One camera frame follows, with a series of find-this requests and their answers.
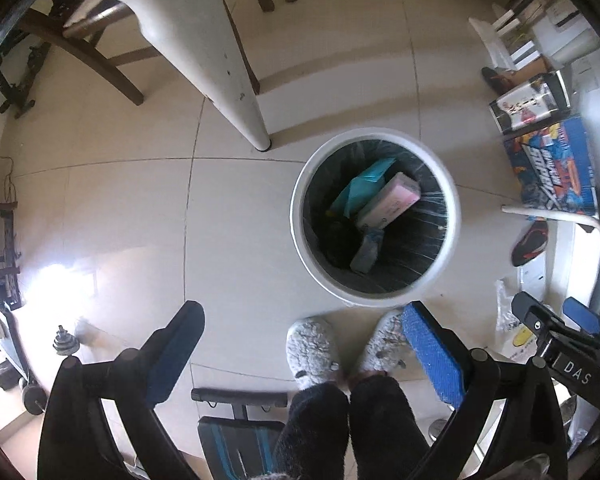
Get white table leg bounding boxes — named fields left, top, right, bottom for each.
left=86, top=0, right=272, bottom=152

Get black exercise frame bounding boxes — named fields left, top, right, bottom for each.
left=0, top=42, right=52, bottom=120

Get grey fuzzy right slipper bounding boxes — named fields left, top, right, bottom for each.
left=355, top=309, right=411, bottom=379

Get teal paper packet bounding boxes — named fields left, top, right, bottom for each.
left=328, top=157, right=398, bottom=219

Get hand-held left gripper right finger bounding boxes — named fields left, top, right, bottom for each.
left=402, top=301, right=569, bottom=480

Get white stick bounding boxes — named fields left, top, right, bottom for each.
left=501, top=204, right=600, bottom=228

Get black and red shoe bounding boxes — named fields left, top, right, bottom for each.
left=481, top=66, right=512, bottom=95
left=510, top=220, right=549, bottom=267

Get dark wooden chair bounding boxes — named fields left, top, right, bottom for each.
left=19, top=0, right=162, bottom=107

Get clear plastic bag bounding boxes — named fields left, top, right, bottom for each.
left=494, top=280, right=527, bottom=333

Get crumpled blue grey wrapper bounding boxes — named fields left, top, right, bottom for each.
left=350, top=227, right=386, bottom=273

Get black and white printed box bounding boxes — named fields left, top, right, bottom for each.
left=488, top=70, right=574, bottom=135

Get grey fuzzy left slipper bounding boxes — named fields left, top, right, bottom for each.
left=286, top=315, right=342, bottom=391

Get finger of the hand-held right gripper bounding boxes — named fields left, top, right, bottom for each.
left=562, top=296, right=600, bottom=347
left=511, top=291, right=562, bottom=347

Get grey fuzzy slipper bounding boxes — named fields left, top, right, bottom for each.
left=286, top=315, right=342, bottom=391
left=355, top=309, right=411, bottom=379

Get person's leg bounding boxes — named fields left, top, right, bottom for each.
left=349, top=375, right=431, bottom=480
left=271, top=382, right=352, bottom=480

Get black metal rack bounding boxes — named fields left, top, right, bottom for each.
left=0, top=202, right=25, bottom=311

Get white bin with black bag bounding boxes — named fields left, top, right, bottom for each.
left=289, top=129, right=462, bottom=307

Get person's right leg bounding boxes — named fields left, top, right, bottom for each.
left=349, top=375, right=431, bottom=480

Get pink carton box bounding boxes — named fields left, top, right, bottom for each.
left=356, top=172, right=422, bottom=231

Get blue printed toy box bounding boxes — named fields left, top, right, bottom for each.
left=503, top=115, right=600, bottom=217

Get person's left leg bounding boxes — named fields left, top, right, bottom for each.
left=271, top=382, right=352, bottom=480

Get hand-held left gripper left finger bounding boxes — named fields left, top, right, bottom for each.
left=37, top=301, right=206, bottom=480

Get white cardboard box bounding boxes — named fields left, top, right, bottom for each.
left=468, top=3, right=537, bottom=70

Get black weight bench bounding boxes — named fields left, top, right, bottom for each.
left=190, top=387, right=289, bottom=480

